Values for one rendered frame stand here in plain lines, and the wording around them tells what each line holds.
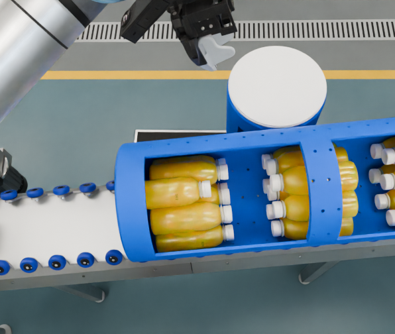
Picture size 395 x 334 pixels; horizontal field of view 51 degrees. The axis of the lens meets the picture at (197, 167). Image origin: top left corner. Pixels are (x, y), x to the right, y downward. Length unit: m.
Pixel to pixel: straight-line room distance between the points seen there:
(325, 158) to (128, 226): 0.43
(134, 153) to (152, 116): 1.47
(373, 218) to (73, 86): 1.95
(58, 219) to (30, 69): 0.92
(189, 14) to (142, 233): 0.48
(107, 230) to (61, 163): 1.25
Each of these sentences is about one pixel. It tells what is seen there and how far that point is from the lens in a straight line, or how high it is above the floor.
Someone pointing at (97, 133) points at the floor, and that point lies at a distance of 2.41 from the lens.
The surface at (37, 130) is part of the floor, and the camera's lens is 2.55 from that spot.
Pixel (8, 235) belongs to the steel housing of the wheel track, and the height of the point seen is 0.93.
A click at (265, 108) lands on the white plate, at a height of 1.04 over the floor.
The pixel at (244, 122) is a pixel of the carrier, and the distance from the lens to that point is 1.18.
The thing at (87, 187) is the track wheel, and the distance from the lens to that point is 1.18.
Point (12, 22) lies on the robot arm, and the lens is 0.33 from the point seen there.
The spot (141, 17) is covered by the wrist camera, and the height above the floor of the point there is 1.60.
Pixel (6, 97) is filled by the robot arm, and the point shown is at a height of 1.77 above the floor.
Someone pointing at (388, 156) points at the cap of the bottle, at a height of 1.12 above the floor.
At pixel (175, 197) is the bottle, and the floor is 1.17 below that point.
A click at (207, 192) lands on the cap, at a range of 0.93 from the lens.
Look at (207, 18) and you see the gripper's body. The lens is 0.58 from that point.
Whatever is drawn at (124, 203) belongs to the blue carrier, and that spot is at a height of 1.22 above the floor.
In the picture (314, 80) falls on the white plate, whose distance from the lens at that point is 1.24.
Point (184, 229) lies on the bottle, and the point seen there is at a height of 1.11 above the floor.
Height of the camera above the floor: 2.03
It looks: 66 degrees down
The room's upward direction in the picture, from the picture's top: 8 degrees counter-clockwise
